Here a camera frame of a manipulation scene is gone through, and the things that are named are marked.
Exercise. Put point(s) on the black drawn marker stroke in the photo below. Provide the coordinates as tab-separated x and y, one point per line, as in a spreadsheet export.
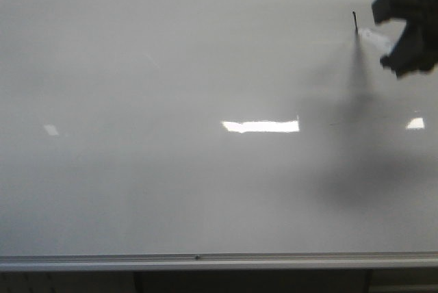
354	15

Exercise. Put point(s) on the white whiteboard marker black tip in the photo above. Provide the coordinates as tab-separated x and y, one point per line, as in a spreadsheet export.
380	41

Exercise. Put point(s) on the white glossy whiteboard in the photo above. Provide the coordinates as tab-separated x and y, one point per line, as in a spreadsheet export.
132	127

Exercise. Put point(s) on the aluminium whiteboard bottom frame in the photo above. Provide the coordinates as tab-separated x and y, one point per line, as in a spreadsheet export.
217	261

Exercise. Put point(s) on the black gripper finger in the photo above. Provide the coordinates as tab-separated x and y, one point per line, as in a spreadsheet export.
414	52
421	12

